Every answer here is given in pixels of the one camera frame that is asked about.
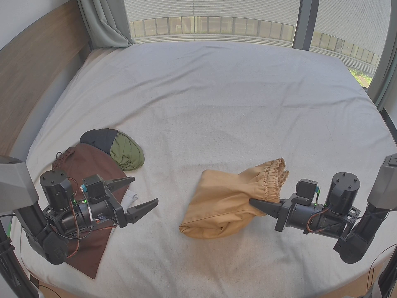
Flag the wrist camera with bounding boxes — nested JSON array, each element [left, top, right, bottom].
[[295, 179, 320, 205], [81, 175, 106, 202]]

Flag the black cable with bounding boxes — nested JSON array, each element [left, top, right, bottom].
[[367, 243, 397, 292]]

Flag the grey-green curtain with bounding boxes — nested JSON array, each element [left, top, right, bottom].
[[367, 0, 397, 112], [74, 0, 135, 48]]

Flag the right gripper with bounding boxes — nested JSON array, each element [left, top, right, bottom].
[[274, 197, 325, 233]]

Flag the green garment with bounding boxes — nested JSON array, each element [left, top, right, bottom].
[[109, 131, 146, 171]]

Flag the bed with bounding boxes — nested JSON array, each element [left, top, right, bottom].
[[0, 0, 397, 298]]

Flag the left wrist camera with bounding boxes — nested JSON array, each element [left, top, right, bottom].
[[81, 175, 106, 202]]

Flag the tan shorts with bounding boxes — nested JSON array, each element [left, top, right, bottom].
[[179, 158, 290, 239]]

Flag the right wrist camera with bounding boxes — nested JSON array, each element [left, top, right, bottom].
[[295, 179, 320, 205]]

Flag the window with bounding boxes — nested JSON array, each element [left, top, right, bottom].
[[119, 0, 393, 77]]

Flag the brown shorts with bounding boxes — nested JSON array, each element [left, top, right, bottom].
[[51, 143, 128, 280]]

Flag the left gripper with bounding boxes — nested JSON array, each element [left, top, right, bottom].
[[75, 176, 159, 228]]

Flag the black garment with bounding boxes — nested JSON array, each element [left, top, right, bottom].
[[80, 129, 120, 155]]

